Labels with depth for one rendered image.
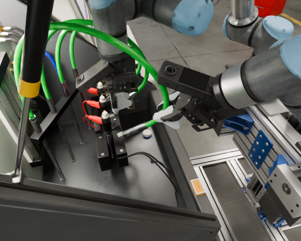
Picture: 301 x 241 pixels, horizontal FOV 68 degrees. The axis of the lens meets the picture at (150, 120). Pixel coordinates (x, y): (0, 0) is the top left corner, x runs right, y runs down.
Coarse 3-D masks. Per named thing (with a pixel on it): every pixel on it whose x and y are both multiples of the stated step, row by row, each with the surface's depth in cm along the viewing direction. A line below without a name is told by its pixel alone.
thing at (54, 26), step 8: (56, 24) 43; (64, 24) 42; (72, 24) 42; (80, 24) 43; (80, 32) 43; (88, 32) 43; (96, 32) 43; (104, 40) 43; (112, 40) 43; (16, 48) 48; (120, 48) 44; (128, 48) 44; (16, 56) 49; (136, 56) 45; (16, 64) 50; (144, 64) 46; (16, 72) 52; (152, 72) 47; (16, 80) 54; (160, 88) 50; (168, 96) 51; (168, 104) 52; (32, 112) 62; (32, 120) 63; (152, 120) 57
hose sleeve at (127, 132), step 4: (140, 124) 59; (144, 124) 58; (132, 128) 60; (136, 128) 60; (140, 128) 59; (144, 128) 59; (124, 132) 62; (128, 132) 61; (132, 132) 60; (136, 132) 60; (124, 136) 62
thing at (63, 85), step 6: (66, 30) 64; (60, 36) 65; (60, 42) 66; (60, 48) 68; (60, 66) 72; (138, 66) 79; (60, 72) 73; (138, 72) 80; (60, 78) 74; (66, 90) 78; (66, 96) 79
